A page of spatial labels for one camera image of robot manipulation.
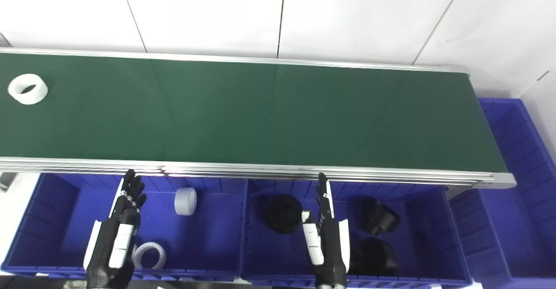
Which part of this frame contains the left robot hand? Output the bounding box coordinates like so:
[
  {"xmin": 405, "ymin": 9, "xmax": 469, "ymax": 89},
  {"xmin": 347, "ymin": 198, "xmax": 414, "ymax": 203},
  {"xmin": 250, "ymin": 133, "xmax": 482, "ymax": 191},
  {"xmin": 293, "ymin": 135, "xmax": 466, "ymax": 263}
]
[{"xmin": 83, "ymin": 169, "xmax": 147, "ymax": 289}]

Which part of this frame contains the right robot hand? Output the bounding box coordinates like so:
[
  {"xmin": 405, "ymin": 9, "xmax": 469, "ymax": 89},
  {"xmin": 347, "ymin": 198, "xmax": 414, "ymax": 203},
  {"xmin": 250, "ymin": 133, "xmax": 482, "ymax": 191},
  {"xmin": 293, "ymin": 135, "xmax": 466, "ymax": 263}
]
[{"xmin": 301, "ymin": 172, "xmax": 351, "ymax": 289}]

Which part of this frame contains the white plastic gear ring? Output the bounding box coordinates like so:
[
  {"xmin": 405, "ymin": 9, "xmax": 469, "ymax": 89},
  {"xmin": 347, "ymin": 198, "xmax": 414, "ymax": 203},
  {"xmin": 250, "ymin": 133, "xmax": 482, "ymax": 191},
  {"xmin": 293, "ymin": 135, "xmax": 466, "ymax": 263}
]
[
  {"xmin": 132, "ymin": 242, "xmax": 167, "ymax": 270},
  {"xmin": 7, "ymin": 73, "xmax": 49, "ymax": 105}
]

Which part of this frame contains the black round flanged part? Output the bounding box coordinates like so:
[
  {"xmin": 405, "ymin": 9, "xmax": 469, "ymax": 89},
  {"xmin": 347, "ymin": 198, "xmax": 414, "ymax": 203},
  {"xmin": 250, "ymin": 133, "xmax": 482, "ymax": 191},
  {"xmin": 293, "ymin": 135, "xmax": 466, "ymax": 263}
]
[
  {"xmin": 347, "ymin": 236, "xmax": 400, "ymax": 277},
  {"xmin": 266, "ymin": 194, "xmax": 304, "ymax": 234},
  {"xmin": 360, "ymin": 196, "xmax": 402, "ymax": 236}
]

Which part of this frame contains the blue bin with black parts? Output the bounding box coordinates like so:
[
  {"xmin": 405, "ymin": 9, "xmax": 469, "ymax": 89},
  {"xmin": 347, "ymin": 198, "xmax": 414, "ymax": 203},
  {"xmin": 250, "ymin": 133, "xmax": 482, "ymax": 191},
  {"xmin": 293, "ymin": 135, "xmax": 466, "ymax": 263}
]
[{"xmin": 241, "ymin": 178, "xmax": 475, "ymax": 289}]

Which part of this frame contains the white plastic cylinder part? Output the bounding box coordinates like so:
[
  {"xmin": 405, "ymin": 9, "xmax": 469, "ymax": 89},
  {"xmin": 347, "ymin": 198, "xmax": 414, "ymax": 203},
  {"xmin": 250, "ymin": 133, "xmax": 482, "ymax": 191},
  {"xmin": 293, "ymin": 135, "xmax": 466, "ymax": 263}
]
[{"xmin": 174, "ymin": 187, "xmax": 198, "ymax": 216}]

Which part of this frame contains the blue bin with white parts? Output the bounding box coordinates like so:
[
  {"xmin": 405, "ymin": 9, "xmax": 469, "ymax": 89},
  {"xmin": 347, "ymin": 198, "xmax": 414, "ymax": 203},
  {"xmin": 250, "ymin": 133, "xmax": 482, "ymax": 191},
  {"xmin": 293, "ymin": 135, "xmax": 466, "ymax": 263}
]
[{"xmin": 0, "ymin": 173, "xmax": 249, "ymax": 282}]

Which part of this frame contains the grey aluminium conveyor leg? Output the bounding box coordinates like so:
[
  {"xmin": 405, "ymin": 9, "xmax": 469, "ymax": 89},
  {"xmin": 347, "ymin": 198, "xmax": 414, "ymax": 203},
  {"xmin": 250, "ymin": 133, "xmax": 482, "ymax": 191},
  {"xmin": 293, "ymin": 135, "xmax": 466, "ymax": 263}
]
[{"xmin": 0, "ymin": 173, "xmax": 18, "ymax": 193}]

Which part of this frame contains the green conveyor belt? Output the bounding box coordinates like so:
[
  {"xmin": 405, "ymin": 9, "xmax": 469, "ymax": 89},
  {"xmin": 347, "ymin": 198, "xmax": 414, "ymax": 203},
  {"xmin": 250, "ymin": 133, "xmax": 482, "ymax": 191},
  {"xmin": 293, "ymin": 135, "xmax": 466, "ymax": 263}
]
[{"xmin": 0, "ymin": 48, "xmax": 517, "ymax": 189}]

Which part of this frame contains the empty blue plastic bin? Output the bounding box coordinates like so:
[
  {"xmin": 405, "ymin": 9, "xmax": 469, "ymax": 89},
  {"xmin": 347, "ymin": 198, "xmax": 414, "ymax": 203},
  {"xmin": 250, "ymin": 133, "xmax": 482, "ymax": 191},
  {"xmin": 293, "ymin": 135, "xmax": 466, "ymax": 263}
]
[{"xmin": 450, "ymin": 98, "xmax": 556, "ymax": 289}]

